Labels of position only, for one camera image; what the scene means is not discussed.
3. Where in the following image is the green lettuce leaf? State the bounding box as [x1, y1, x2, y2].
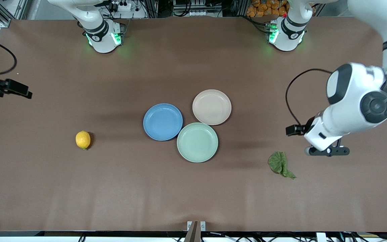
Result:
[268, 151, 297, 179]

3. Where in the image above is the yellow lemon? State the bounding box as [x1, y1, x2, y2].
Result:
[76, 130, 91, 150]

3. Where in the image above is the beige plate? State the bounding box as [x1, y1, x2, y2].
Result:
[192, 89, 232, 126]

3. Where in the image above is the mint green plate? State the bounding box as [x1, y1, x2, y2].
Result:
[177, 122, 219, 163]

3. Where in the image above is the bag of orange fruits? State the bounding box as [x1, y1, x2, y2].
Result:
[246, 0, 290, 18]

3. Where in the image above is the blue plate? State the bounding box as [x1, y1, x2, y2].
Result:
[143, 103, 183, 141]

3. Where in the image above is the white power strip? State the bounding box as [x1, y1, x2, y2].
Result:
[110, 0, 133, 12]

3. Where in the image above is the black left camera cable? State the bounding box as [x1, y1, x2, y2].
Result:
[285, 69, 332, 136]

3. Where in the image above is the black camera cable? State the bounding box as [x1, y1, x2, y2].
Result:
[285, 69, 332, 136]
[0, 34, 33, 99]

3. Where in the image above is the metal camera stand bracket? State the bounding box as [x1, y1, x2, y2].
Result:
[184, 220, 206, 242]

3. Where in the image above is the black right camera cable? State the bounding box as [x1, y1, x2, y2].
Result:
[0, 34, 33, 99]

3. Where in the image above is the aluminium frame profile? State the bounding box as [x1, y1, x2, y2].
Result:
[0, 0, 29, 27]

